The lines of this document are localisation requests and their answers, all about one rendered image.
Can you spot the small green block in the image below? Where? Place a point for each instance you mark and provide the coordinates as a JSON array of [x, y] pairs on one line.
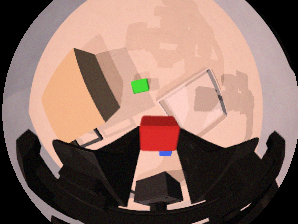
[[139, 86]]

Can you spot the red block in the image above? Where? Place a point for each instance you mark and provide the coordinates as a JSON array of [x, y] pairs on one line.
[[158, 133]]

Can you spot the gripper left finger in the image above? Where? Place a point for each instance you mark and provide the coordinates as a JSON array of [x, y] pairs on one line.
[[116, 169]]

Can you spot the small blue block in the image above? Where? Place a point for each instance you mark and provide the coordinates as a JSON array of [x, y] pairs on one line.
[[165, 153]]

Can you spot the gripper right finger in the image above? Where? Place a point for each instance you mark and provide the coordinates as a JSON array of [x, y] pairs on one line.
[[204, 163]]

